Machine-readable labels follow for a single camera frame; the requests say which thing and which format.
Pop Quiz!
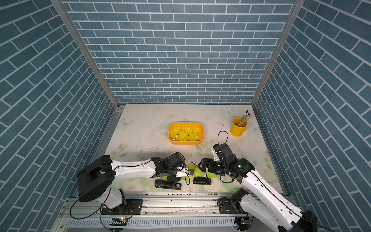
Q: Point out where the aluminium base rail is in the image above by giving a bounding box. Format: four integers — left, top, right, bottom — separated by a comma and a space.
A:
59, 191, 300, 218

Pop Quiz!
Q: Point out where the yellow plastic storage box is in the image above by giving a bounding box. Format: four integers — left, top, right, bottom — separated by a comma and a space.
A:
168, 121, 204, 145

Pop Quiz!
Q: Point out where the small black stapler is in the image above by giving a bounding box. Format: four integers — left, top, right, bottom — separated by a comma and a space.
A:
193, 177, 212, 185

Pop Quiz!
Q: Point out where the yellow pen cup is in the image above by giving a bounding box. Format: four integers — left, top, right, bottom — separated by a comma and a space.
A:
230, 117, 247, 137

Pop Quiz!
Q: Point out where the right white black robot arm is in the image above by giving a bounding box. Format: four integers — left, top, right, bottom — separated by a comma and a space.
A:
197, 144, 321, 232

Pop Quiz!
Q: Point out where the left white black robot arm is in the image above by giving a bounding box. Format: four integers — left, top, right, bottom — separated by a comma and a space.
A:
77, 152, 194, 209

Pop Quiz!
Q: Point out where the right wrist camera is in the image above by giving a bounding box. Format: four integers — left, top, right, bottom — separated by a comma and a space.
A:
210, 147, 220, 161

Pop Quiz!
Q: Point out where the yellow shuttlecock small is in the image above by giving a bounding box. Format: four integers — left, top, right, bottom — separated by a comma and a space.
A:
186, 163, 195, 170

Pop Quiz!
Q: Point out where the large black stapler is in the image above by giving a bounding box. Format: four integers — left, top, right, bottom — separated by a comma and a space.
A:
155, 179, 182, 190

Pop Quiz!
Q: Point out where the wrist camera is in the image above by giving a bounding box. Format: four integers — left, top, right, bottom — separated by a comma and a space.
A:
210, 147, 220, 161
176, 168, 194, 177

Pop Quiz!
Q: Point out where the bundle of pencils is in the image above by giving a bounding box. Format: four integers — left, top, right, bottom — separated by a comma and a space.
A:
236, 110, 251, 127

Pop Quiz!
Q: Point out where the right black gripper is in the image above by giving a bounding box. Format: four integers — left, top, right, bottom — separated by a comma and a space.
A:
197, 156, 228, 175

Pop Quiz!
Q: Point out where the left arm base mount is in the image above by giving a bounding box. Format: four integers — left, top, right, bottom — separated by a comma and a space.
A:
101, 189, 143, 215

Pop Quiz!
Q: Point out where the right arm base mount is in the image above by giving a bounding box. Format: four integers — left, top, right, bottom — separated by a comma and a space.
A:
217, 188, 256, 216

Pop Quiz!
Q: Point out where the yellow shuttlecock front upright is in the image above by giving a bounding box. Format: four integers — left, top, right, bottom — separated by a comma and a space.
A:
194, 168, 205, 177

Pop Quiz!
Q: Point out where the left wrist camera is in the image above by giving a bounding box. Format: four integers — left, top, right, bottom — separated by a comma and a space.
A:
176, 168, 194, 177

